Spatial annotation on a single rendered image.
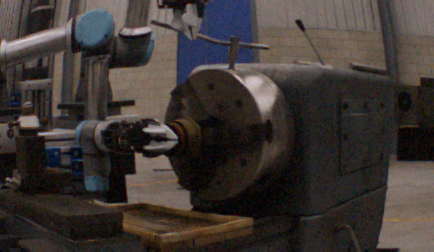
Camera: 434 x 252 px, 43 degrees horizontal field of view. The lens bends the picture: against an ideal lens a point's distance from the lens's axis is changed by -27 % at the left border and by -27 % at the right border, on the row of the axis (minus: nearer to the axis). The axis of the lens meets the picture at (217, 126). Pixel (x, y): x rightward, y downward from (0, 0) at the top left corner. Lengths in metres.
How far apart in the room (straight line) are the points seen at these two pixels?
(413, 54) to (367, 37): 1.27
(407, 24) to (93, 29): 10.59
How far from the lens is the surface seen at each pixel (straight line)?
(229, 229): 1.52
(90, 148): 1.76
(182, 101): 1.70
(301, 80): 1.74
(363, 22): 12.52
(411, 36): 11.98
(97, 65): 1.88
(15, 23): 2.20
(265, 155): 1.63
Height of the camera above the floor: 1.19
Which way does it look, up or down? 3 degrees down
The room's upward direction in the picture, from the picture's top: 1 degrees counter-clockwise
